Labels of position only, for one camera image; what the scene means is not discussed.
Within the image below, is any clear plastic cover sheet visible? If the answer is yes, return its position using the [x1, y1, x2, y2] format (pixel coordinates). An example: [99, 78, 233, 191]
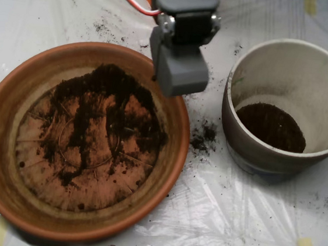
[0, 0, 328, 246]

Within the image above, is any dark potting soil layer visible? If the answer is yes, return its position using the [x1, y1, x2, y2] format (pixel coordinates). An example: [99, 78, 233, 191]
[232, 100, 310, 154]

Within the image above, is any dark potting soil pile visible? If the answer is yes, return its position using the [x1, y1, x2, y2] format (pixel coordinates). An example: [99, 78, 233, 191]
[33, 57, 177, 197]

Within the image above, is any white ceramic plant pot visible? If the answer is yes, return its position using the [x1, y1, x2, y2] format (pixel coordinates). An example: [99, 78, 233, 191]
[215, 32, 328, 182]

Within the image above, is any terracotta clay saucer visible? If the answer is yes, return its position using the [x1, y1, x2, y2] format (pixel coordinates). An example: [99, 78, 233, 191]
[0, 31, 200, 246]

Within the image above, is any small spilled soil clump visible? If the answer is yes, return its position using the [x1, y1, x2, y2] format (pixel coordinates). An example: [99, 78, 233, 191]
[189, 120, 219, 157]

